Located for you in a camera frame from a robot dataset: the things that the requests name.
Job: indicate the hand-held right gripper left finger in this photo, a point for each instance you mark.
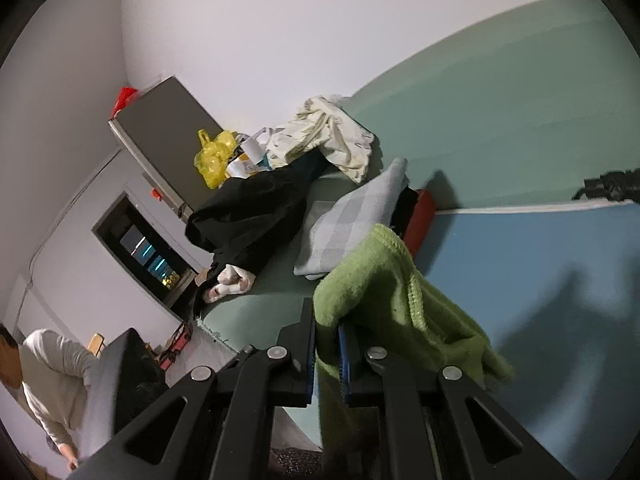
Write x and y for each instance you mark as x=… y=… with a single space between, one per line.
x=310 y=360

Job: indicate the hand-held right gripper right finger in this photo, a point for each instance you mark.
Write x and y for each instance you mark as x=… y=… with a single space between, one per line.
x=344 y=360

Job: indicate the green shirt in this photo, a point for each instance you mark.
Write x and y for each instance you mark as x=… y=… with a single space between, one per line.
x=390 y=290

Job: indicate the white socks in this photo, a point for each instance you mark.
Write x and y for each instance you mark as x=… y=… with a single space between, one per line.
x=227 y=282

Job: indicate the red crate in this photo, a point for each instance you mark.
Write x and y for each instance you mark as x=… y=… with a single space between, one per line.
x=177 y=345

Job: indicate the grey checkered folded cloth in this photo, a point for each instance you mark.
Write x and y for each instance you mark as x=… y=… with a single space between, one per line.
x=340 y=225

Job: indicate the black folded cloth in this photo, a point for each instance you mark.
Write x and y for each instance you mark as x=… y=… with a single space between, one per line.
x=404 y=210

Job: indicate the black garment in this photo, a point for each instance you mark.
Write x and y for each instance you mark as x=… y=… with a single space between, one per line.
x=250 y=210

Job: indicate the red box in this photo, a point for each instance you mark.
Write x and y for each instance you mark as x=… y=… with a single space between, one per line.
x=422 y=215

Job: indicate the dark padded chair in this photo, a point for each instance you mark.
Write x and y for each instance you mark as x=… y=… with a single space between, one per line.
x=135 y=375

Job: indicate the dark window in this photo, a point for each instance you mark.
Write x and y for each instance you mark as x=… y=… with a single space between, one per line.
x=145 y=250

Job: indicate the white printed packet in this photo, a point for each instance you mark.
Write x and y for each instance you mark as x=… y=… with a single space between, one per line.
x=242 y=164

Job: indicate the yellow plastic bag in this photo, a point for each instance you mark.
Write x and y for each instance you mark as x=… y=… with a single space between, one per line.
x=215 y=160

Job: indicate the cream printed cloth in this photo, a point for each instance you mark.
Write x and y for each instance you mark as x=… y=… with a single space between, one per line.
x=310 y=130

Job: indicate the grey cabinet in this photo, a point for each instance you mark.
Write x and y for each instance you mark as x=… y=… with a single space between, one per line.
x=160 y=130

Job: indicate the green bed sheet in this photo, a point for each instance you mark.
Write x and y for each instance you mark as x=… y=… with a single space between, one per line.
x=500 y=110

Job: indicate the red plastic bag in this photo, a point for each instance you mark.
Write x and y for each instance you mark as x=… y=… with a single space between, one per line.
x=124 y=100

